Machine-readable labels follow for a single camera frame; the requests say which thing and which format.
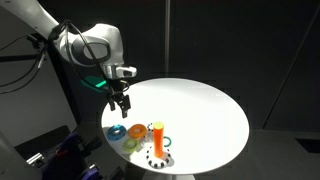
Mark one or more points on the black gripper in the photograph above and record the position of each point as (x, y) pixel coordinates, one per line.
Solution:
(117, 88)

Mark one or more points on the black purple equipment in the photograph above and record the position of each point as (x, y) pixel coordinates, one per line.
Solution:
(66, 156)

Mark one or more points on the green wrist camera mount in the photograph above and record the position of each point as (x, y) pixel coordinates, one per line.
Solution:
(93, 83)

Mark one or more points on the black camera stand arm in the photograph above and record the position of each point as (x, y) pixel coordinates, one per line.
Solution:
(20, 57)

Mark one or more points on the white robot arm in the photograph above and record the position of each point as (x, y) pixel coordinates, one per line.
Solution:
(96, 43)

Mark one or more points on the grey vertical pole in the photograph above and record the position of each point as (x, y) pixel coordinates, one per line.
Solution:
(167, 36)

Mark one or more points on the orange stacking post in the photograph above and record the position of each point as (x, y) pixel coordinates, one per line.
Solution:
(158, 140)

